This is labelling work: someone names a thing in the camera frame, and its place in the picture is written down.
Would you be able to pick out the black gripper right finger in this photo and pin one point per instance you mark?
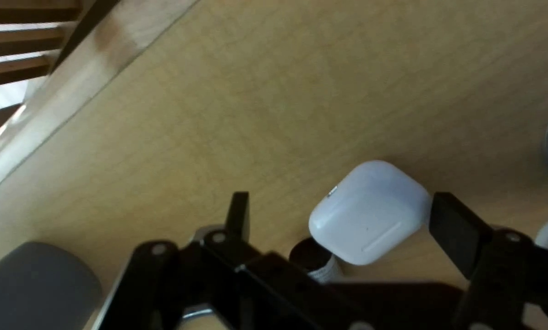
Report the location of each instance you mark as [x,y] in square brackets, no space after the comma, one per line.
[504,282]

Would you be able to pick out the white earbuds case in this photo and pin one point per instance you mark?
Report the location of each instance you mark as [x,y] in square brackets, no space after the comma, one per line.
[370,214]

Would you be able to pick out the light wooden chair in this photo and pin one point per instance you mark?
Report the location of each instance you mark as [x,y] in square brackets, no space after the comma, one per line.
[22,38]

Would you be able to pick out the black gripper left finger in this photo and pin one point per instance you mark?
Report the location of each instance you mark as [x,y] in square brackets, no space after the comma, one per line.
[163,282]

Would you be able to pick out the grey mug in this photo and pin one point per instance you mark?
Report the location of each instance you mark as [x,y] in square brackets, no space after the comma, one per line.
[35,287]

